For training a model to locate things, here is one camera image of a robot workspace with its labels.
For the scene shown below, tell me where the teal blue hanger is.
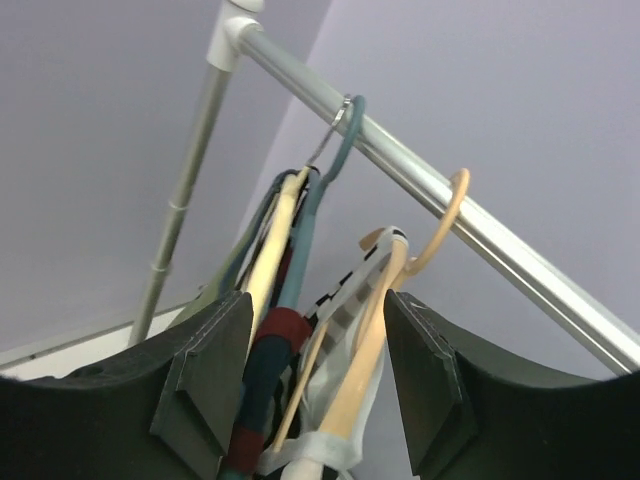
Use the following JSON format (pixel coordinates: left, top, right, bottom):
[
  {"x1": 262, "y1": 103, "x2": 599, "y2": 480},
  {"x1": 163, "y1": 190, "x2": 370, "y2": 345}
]
[{"x1": 270, "y1": 95, "x2": 366, "y2": 309}]

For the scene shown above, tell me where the metal clothes rack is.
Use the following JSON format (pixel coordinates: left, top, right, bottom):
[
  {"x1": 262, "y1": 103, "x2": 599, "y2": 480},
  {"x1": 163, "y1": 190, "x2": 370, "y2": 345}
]
[{"x1": 127, "y1": 0, "x2": 640, "y2": 376}]

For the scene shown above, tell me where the black white striped tank top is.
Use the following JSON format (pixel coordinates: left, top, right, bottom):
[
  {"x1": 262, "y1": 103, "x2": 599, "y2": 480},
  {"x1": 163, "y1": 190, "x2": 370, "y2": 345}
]
[{"x1": 253, "y1": 226, "x2": 408, "y2": 479}]

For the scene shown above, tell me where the cream plastic hanger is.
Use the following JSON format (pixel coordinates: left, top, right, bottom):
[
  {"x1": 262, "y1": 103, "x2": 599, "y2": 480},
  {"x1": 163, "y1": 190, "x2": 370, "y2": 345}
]
[{"x1": 239, "y1": 94, "x2": 354, "y2": 321}]

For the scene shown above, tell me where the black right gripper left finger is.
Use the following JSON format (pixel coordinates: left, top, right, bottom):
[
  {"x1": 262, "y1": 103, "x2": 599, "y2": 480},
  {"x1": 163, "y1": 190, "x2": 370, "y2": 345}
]
[{"x1": 1, "y1": 291, "x2": 253, "y2": 479}]

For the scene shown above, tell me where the navy blue garment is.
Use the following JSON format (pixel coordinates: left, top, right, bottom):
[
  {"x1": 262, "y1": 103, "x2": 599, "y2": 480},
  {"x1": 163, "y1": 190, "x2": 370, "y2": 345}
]
[{"x1": 219, "y1": 239, "x2": 314, "y2": 480}]

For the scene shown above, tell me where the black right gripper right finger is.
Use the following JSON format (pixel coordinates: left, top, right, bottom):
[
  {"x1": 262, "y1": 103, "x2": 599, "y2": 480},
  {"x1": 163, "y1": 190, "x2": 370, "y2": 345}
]
[{"x1": 384, "y1": 292, "x2": 639, "y2": 479}]

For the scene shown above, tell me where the beige wooden hanger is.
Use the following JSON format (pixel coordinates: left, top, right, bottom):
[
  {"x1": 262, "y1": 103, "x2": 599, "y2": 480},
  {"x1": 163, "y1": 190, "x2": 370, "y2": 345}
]
[{"x1": 272, "y1": 168, "x2": 471, "y2": 452}]

